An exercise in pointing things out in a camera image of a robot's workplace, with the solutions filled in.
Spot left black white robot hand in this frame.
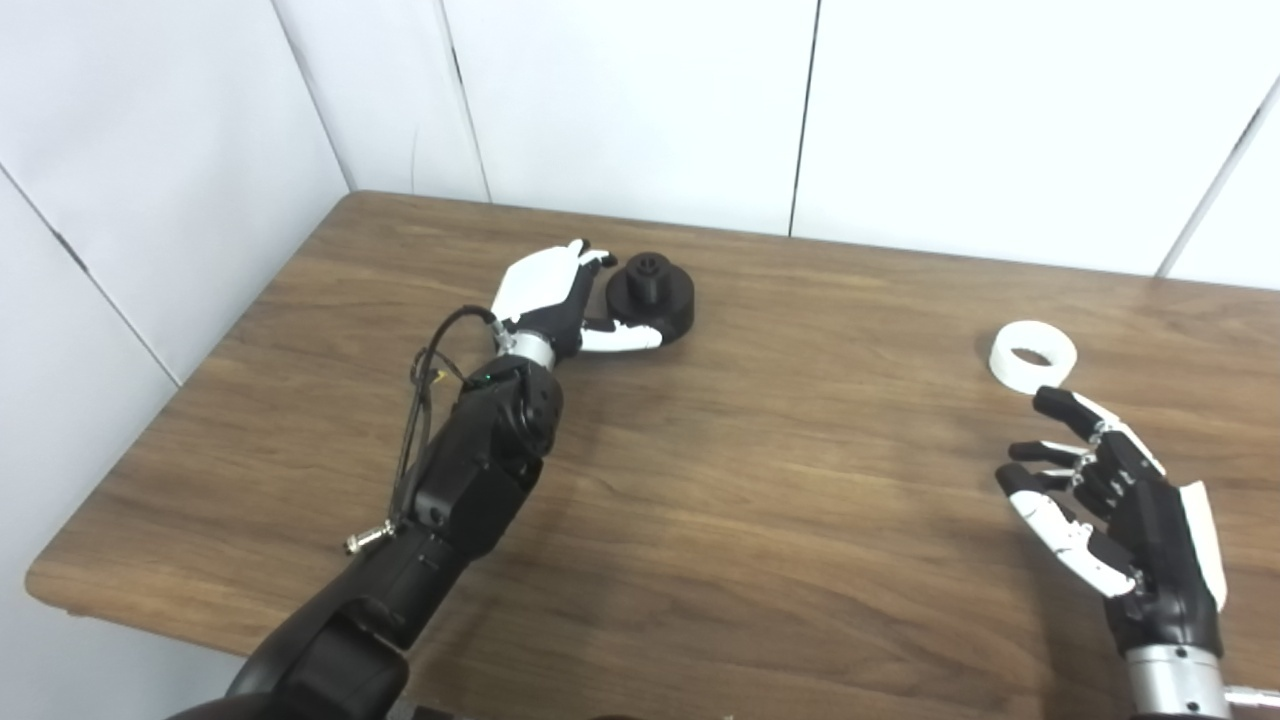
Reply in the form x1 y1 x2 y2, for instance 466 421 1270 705
490 238 666 363

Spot round black part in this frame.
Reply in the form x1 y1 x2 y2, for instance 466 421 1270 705
605 252 697 346

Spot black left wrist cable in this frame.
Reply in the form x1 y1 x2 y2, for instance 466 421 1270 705
345 305 501 556

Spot thin left arm wires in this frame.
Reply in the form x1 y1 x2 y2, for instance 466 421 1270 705
410 345 471 401

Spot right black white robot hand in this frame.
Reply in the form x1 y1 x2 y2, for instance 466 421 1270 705
994 385 1229 656

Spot white toothed ring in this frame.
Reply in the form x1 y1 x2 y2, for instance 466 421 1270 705
989 320 1079 393

